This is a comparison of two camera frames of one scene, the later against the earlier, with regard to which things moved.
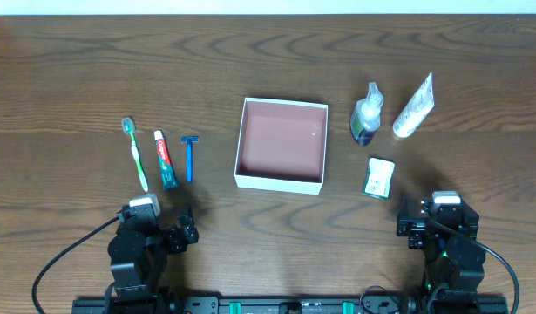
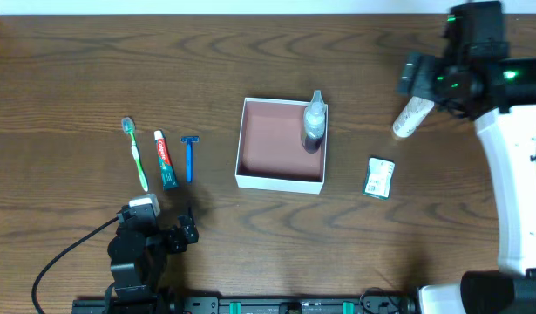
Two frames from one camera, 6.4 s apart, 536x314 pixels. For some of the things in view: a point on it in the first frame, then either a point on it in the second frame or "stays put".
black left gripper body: x=180 y=235 stays put
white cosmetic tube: x=417 y=111 stays put
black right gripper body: x=412 y=228 to x=423 y=77
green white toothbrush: x=128 y=126 stays put
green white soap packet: x=379 y=178 stays put
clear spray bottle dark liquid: x=366 y=117 to x=314 y=122
